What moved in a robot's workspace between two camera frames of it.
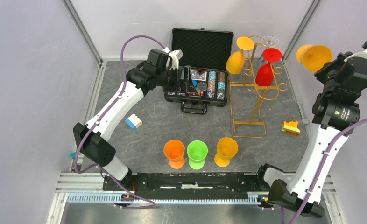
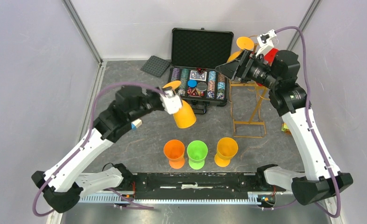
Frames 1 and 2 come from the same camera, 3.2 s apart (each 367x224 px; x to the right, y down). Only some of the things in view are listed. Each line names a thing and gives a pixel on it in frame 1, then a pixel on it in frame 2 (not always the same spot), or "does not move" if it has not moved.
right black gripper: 322,73 → 247,59
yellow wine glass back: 313,57 → 185,117
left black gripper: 189,86 → 158,95
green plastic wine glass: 197,151 does not move
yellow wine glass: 227,148 does not move
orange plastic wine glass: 174,150 does not move
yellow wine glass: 235,62 does not move
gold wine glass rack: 247,98 does not move
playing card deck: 196,75 does not move
